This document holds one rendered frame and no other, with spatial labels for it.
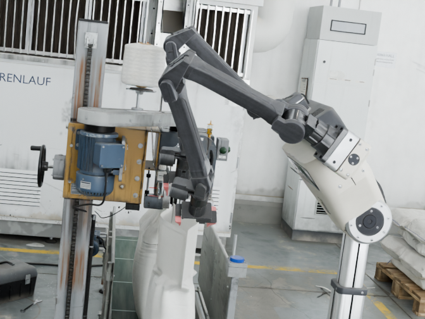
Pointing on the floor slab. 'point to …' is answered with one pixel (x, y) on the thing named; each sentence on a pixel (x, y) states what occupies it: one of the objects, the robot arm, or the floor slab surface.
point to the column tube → (95, 84)
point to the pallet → (401, 286)
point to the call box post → (232, 298)
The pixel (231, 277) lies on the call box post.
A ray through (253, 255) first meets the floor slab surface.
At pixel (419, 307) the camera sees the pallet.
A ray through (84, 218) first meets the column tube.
